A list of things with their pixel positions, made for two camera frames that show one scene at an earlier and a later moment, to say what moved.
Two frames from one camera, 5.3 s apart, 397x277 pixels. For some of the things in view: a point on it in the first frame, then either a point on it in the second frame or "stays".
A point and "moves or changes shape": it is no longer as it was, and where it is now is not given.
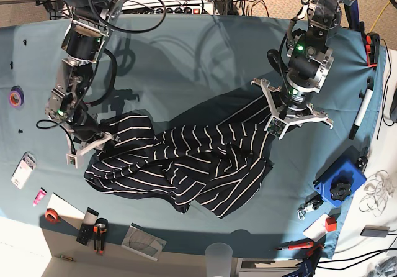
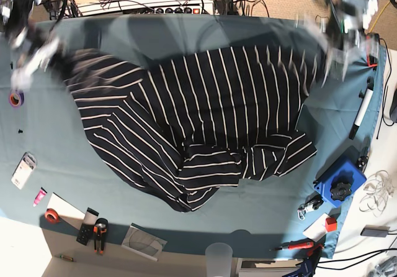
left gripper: [87, 128] to [35, 49]
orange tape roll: [51, 215] stays
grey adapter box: [373, 230] stays
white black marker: [367, 96] stays
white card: [317, 230] stays
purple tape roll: [16, 97] stays
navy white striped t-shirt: [210, 162] moves or changes shape
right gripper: [291, 107] to [343, 42]
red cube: [330, 223] stays
